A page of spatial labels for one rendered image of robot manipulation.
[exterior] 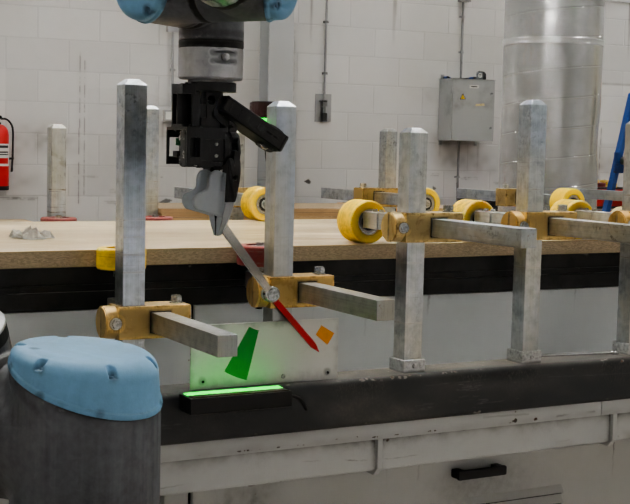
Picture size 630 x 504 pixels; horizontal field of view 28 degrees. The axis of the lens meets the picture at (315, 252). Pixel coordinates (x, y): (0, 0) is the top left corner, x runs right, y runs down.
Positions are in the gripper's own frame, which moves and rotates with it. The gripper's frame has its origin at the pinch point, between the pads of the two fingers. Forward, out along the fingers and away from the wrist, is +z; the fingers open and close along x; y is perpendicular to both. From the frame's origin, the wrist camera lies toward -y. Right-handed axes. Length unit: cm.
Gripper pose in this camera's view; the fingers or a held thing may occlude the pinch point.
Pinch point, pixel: (222, 226)
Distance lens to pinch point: 177.1
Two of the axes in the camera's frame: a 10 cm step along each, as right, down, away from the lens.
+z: -0.2, 10.0, 0.9
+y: -8.7, 0.2, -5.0
